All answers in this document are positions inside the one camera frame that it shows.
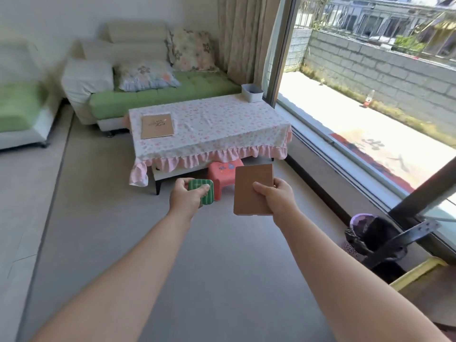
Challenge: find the person's left hand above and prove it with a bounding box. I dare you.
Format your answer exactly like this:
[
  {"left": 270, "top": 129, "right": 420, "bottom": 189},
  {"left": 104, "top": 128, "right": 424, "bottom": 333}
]
[{"left": 168, "top": 178, "right": 211, "bottom": 219}]

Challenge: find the person's right hand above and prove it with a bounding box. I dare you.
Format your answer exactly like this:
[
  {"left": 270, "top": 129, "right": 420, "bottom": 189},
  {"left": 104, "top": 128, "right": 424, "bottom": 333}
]
[{"left": 252, "top": 177, "right": 300, "bottom": 225}]

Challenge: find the green striped tin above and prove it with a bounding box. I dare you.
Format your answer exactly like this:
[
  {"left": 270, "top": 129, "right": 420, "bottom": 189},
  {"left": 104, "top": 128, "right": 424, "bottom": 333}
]
[{"left": 188, "top": 178, "right": 215, "bottom": 206}]

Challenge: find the small brown notebook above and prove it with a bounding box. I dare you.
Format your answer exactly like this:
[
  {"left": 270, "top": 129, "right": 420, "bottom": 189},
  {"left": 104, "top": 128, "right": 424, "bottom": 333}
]
[{"left": 233, "top": 163, "right": 275, "bottom": 217}]

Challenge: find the person's left forearm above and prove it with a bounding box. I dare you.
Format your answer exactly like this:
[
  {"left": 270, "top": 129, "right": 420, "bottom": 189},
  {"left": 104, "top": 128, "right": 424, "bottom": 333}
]
[{"left": 32, "top": 206, "right": 200, "bottom": 342}]

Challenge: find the person's right forearm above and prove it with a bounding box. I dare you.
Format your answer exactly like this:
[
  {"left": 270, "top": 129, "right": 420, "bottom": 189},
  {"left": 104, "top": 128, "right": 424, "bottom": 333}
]
[{"left": 272, "top": 206, "right": 449, "bottom": 342}]

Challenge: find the white black-legged coffee table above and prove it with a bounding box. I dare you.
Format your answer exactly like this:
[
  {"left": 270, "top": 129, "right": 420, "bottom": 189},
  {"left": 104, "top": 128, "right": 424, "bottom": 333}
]
[{"left": 151, "top": 158, "right": 275, "bottom": 196}]

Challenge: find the pink plastic stool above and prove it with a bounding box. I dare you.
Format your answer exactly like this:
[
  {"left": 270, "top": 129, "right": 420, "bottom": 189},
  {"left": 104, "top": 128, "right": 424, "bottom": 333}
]
[{"left": 206, "top": 158, "right": 245, "bottom": 202}]

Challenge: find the floral pink-frilled tablecloth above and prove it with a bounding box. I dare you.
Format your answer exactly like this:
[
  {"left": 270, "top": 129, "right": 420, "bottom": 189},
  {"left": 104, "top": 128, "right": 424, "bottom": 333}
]
[{"left": 128, "top": 94, "right": 294, "bottom": 188}]

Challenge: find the brown spiral sketchbook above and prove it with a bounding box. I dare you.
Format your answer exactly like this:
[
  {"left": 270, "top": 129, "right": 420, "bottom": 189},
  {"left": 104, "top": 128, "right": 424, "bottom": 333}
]
[{"left": 141, "top": 114, "right": 175, "bottom": 140}]

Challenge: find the green cushioned white sofa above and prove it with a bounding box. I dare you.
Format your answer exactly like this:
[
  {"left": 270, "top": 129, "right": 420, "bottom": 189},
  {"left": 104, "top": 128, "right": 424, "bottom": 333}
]
[{"left": 61, "top": 20, "right": 243, "bottom": 133}]

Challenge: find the small white storage bin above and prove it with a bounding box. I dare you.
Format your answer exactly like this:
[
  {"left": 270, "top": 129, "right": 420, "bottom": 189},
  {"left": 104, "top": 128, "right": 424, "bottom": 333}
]
[{"left": 241, "top": 83, "right": 264, "bottom": 104}]

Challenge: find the red calligraphy paper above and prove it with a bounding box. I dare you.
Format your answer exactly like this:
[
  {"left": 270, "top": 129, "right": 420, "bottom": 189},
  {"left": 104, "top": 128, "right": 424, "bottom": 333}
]
[{"left": 329, "top": 128, "right": 428, "bottom": 195}]

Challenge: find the frilled pastel flower cushion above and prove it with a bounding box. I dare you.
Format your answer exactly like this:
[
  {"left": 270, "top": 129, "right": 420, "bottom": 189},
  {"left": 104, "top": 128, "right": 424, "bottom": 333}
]
[{"left": 114, "top": 61, "right": 181, "bottom": 92}]

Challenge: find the black curved floor stand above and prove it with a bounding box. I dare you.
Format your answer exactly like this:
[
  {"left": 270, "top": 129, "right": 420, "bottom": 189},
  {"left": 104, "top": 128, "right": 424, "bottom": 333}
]
[{"left": 351, "top": 218, "right": 442, "bottom": 282}]

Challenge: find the brown flower print cushion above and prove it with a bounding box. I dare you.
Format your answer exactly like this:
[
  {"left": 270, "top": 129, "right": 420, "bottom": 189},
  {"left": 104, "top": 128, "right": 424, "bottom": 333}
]
[{"left": 166, "top": 27, "right": 220, "bottom": 73}]

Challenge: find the sliding glass door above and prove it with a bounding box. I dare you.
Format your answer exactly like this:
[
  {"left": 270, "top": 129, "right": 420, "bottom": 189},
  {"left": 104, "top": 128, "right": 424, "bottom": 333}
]
[{"left": 262, "top": 0, "right": 456, "bottom": 260}]

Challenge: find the beige patterned curtain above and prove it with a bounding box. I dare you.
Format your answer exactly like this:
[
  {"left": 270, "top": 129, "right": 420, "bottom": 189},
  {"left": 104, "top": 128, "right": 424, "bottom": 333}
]
[{"left": 217, "top": 0, "right": 284, "bottom": 86}]

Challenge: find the green seated side sofa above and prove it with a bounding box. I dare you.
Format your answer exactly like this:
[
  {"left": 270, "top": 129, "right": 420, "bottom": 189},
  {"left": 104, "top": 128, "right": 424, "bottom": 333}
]
[{"left": 0, "top": 38, "right": 67, "bottom": 151}]

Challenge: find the metal balcony railing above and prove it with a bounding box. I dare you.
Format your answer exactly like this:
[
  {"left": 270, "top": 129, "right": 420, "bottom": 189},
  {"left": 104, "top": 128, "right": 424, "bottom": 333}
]
[{"left": 295, "top": 0, "right": 456, "bottom": 59}]

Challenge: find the grey brick balcony wall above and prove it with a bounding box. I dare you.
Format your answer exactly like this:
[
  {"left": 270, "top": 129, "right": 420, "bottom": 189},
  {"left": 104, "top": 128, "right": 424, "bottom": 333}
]
[{"left": 283, "top": 28, "right": 456, "bottom": 138}]

